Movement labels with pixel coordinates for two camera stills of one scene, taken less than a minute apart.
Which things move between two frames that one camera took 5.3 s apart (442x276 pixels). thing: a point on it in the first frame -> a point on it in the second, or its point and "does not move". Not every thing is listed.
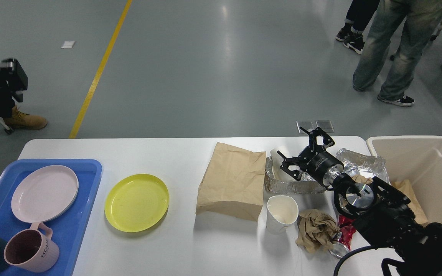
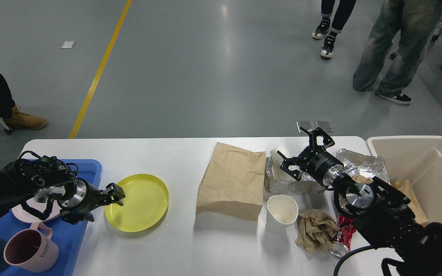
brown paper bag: [233, 183] does not move
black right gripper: [320, 164] does not move
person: [357, 18] -> [343, 10]
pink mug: [31, 250] does not move
